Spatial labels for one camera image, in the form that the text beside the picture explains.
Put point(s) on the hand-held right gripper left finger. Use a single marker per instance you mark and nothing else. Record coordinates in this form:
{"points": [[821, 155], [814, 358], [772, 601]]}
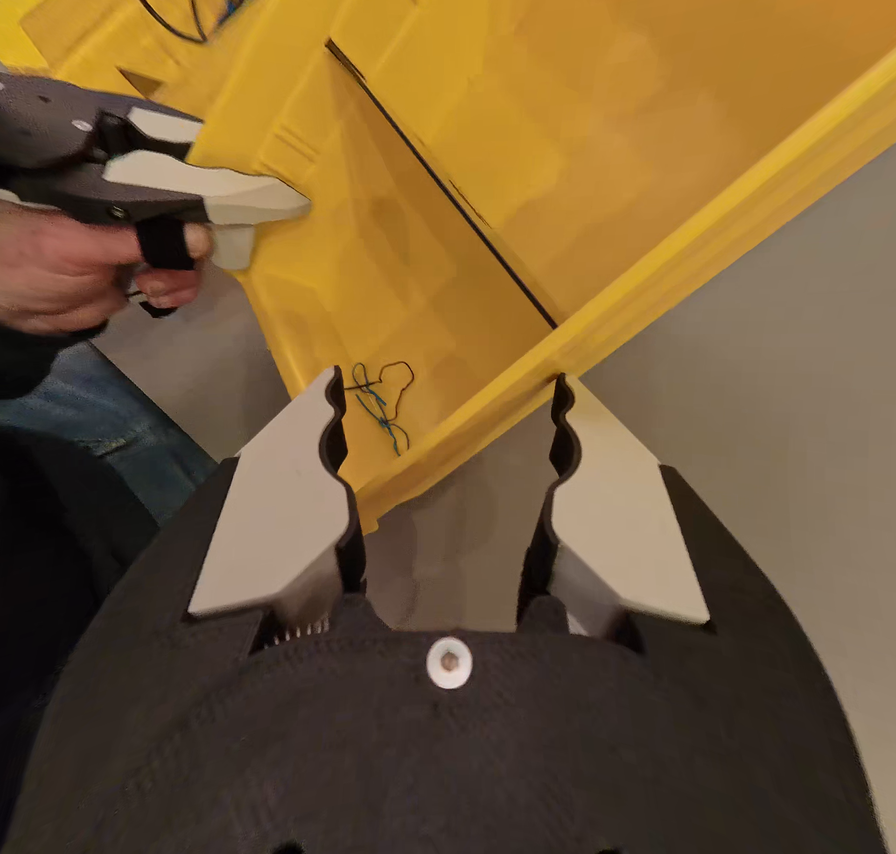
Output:
{"points": [[280, 518]]}

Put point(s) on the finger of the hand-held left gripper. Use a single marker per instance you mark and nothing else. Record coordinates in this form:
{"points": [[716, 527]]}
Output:
{"points": [[168, 125], [231, 192]]}

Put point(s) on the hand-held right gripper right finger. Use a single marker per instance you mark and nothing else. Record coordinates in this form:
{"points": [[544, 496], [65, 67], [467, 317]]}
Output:
{"points": [[623, 532]]}

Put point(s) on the person's left forearm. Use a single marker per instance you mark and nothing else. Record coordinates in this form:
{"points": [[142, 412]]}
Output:
{"points": [[28, 364]]}

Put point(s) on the person's left hand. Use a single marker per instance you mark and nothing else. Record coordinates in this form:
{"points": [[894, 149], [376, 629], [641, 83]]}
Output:
{"points": [[56, 273]]}

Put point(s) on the person's blue jeans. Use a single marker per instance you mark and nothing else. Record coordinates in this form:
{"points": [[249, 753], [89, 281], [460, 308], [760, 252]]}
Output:
{"points": [[105, 420]]}

